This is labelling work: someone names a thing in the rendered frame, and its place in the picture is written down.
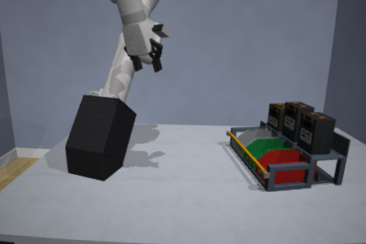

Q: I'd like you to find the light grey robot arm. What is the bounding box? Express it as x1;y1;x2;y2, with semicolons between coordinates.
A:
89;0;171;106

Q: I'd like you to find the grey open bin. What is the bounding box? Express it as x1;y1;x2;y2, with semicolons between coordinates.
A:
234;129;279;155

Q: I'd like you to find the red bin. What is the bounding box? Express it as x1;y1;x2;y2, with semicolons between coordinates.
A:
255;150;307;184

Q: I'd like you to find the dark grey metal shelf rack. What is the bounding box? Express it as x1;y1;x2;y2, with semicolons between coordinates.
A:
226;120;351;192

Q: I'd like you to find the yellow bar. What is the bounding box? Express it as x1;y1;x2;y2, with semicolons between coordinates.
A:
229;132;268;173

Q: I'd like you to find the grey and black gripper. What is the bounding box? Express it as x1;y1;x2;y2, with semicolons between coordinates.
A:
122;19;163;72

